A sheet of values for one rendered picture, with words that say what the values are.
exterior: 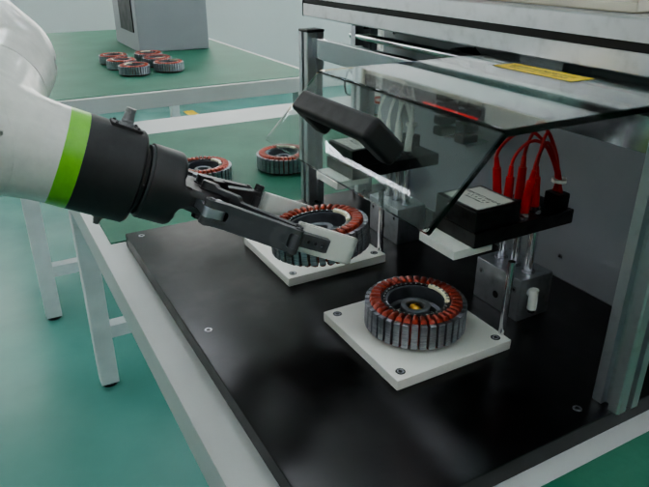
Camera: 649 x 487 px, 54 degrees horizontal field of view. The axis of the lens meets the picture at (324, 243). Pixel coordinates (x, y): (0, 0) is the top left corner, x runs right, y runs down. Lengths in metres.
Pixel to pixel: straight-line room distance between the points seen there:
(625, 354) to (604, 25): 0.29
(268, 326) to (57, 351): 1.53
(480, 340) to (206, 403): 0.30
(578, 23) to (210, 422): 0.50
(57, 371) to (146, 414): 0.37
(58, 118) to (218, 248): 0.40
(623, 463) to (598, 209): 0.32
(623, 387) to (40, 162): 0.55
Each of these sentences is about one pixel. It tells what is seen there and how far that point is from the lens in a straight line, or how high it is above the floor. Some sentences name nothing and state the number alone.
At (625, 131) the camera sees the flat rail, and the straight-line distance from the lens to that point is 0.60.
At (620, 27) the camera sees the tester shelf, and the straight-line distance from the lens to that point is 0.60.
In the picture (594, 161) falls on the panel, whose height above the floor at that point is 0.94.
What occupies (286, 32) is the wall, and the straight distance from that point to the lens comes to 5.81.
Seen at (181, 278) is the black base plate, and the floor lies 0.77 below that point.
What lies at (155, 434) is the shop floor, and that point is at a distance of 1.80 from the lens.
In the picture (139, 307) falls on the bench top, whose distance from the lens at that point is 0.85.
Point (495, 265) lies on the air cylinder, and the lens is 0.78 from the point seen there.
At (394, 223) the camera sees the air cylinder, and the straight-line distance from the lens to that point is 0.93.
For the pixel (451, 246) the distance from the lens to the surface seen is 0.68.
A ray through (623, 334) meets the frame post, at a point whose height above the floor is 0.85.
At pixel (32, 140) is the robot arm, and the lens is 0.59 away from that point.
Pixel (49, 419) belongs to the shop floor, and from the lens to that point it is 1.94.
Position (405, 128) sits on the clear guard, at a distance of 0.46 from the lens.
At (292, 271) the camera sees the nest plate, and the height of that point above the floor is 0.78.
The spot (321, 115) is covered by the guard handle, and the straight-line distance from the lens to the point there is 0.47.
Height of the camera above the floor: 1.17
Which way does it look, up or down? 25 degrees down
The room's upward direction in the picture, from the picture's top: straight up
